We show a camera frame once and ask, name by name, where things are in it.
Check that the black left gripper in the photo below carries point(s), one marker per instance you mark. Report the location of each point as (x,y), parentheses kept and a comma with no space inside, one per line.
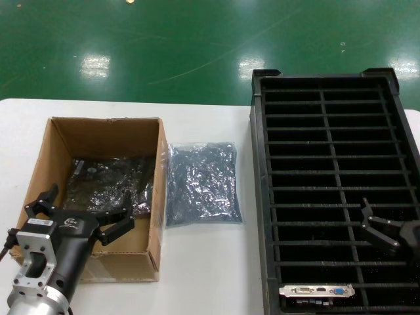
(73,243)

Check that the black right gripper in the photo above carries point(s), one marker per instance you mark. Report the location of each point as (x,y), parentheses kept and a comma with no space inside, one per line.
(411,241)

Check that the graphics card with metal bracket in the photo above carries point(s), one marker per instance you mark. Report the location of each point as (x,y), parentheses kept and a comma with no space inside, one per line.
(315,290)

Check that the grey translucent antistatic bag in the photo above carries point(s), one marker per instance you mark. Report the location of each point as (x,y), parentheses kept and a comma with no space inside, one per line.
(203,183)

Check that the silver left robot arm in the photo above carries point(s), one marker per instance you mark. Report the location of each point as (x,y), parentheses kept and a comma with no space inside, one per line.
(33,305)

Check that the bagged graphics card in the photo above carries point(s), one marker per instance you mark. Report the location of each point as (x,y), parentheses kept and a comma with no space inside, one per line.
(105,183)

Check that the brown cardboard box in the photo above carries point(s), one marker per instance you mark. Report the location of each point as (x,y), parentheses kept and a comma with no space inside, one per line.
(98,138)

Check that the black slotted plastic container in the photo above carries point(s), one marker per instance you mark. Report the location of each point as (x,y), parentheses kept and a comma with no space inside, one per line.
(260,197)

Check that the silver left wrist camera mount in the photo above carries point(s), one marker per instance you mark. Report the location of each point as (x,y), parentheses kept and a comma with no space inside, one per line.
(33,249)

